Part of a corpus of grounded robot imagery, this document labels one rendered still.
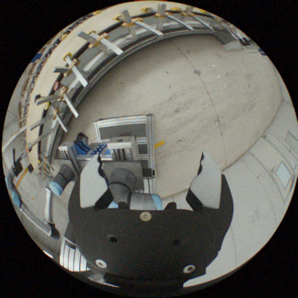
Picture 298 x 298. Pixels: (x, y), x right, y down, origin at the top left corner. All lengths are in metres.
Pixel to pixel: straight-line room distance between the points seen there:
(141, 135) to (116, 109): 0.56
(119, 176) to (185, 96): 1.33
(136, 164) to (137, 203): 0.20
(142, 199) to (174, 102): 1.30
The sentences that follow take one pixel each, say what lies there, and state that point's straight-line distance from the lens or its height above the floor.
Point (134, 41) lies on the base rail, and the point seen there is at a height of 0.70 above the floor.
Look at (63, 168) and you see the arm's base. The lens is 0.80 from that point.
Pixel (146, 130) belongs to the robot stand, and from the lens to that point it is 1.26.
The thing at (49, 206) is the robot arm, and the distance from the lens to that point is 0.89.
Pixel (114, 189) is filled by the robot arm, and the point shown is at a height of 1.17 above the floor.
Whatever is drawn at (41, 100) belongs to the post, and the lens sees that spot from 0.82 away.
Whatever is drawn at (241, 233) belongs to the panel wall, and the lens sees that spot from 2.09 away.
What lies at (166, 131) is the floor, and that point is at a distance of 1.52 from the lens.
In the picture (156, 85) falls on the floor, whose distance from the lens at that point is 1.45.
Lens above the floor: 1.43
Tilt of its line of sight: 62 degrees down
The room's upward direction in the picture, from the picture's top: 178 degrees counter-clockwise
